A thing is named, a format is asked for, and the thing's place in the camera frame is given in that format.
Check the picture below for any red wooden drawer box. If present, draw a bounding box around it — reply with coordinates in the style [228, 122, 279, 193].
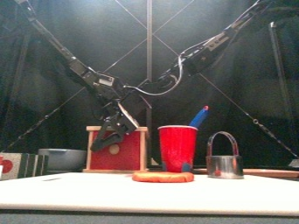
[83, 125, 151, 173]

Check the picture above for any grey bowl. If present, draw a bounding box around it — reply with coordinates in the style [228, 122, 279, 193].
[36, 148, 89, 173]

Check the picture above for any flat orange dough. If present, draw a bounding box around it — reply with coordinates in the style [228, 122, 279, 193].
[131, 171, 195, 184]

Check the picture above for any round metal dough cutter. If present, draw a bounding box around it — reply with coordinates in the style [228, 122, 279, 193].
[204, 130, 245, 180]

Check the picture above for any blue tool with red tip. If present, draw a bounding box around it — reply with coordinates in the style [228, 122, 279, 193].
[188, 105, 211, 130]

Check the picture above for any red plastic cup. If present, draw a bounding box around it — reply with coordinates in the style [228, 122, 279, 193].
[156, 124, 200, 173]

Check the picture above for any white cutting board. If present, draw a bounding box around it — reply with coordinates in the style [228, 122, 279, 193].
[0, 171, 299, 217]

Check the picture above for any patterned red green white box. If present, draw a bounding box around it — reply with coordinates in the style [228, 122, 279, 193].
[0, 151, 51, 180]

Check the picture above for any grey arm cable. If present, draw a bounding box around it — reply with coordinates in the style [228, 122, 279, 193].
[124, 55, 184, 97]

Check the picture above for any vertical metal frame pole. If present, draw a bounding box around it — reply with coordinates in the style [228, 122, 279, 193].
[145, 0, 155, 168]

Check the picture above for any diagonal brace wire with turnbuckle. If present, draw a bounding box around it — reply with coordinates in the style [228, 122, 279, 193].
[113, 0, 299, 160]

